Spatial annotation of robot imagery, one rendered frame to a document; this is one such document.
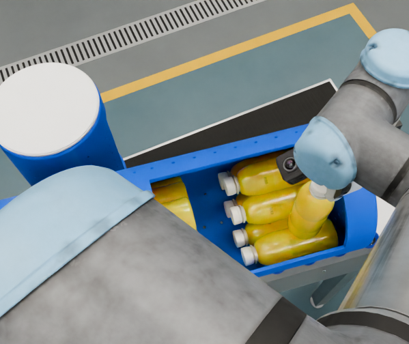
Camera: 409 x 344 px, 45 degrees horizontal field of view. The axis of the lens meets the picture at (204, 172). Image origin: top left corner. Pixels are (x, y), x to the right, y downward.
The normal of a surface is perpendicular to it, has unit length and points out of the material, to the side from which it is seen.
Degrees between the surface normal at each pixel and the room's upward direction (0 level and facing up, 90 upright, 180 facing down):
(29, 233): 3
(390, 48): 0
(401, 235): 57
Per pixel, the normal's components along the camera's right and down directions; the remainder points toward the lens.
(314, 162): -0.63, 0.70
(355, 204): 0.15, 0.18
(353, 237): 0.24, 0.62
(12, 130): -0.02, -0.44
